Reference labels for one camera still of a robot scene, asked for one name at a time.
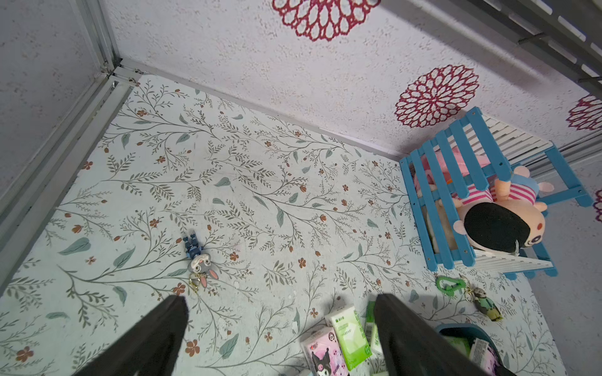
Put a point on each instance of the pink Kuromi tissue pack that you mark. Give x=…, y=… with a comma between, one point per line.
x=323, y=354

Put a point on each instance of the green tissue pack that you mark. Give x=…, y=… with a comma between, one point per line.
x=371, y=330
x=351, y=336

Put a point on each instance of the rabbit figure keychain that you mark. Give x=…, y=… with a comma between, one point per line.
x=200, y=263

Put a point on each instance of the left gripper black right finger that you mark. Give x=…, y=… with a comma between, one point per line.
x=411, y=347

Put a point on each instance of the teal storage box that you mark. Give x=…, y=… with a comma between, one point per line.
x=474, y=343

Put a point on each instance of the blue white toy crib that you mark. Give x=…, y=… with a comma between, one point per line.
x=457, y=168

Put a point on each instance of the green strap keychain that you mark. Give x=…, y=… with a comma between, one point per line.
x=451, y=286

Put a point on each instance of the black-haired plush doll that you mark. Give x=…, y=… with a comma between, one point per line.
x=505, y=226

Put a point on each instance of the grey wall shelf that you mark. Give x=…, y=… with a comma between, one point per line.
x=566, y=35

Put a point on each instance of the sloth figure keychain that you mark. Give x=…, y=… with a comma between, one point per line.
x=485, y=305

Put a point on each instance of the peach face plush doll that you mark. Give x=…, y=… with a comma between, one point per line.
x=521, y=187

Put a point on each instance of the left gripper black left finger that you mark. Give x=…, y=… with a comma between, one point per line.
x=150, y=347

